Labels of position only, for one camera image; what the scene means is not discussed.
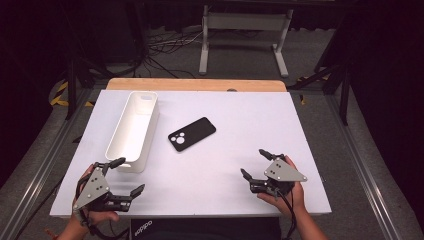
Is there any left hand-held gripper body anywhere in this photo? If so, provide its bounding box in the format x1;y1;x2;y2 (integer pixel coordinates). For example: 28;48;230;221
73;161;133;213

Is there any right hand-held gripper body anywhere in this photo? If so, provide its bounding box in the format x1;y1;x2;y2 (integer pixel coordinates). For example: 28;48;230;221
249;154;308;198

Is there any black tripod stand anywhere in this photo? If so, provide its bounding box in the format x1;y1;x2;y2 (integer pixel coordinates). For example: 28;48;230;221
63;56;113;122
287;62;352;127

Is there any person's right hand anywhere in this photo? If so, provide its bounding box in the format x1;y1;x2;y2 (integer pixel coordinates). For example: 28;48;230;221
257;155;307;218

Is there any aluminium floor rail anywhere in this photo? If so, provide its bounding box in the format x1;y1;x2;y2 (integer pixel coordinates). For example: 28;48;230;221
324;94;412;240
0;87;98;240

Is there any white metal stand frame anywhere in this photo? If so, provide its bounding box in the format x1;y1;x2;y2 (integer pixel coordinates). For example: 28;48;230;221
198;4;295;79

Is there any white plastic bin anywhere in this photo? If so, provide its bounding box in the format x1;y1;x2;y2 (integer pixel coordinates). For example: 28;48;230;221
105;90;160;174

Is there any white foam board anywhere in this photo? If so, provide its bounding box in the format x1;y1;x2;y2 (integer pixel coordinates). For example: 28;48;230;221
49;89;333;218

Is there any black phone case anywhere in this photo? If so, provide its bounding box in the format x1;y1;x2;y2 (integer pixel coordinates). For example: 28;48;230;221
167;116;217;153

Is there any person's black clothing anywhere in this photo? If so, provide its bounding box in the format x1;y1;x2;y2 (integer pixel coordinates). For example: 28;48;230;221
129;217;282;240

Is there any bundle of floor cables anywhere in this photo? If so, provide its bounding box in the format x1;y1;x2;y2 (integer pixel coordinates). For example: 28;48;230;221
145;29;205;80

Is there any red string bracelet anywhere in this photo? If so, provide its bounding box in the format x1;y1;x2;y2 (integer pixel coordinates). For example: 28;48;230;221
44;227;60;240

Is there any person's left hand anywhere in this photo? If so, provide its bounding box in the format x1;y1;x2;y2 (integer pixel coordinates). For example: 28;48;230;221
71;163;120;232

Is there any right hand-held gripper cable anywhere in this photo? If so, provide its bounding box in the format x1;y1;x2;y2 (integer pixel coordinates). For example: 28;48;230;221
275;188;298;240

